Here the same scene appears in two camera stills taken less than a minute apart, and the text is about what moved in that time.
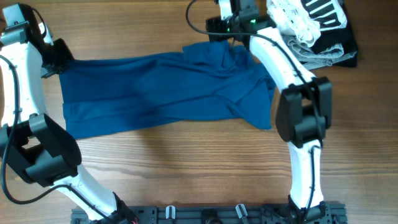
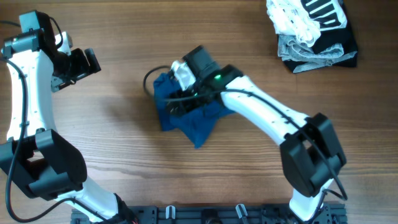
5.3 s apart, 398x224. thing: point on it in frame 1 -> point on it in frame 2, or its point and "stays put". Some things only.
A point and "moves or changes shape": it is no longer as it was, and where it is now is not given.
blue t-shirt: [207, 81] moves or changes shape
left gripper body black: [56, 58] -> [70, 68]
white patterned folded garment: [291, 17] stays put
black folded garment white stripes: [331, 17] stays put
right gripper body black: [216, 30] -> [179, 104]
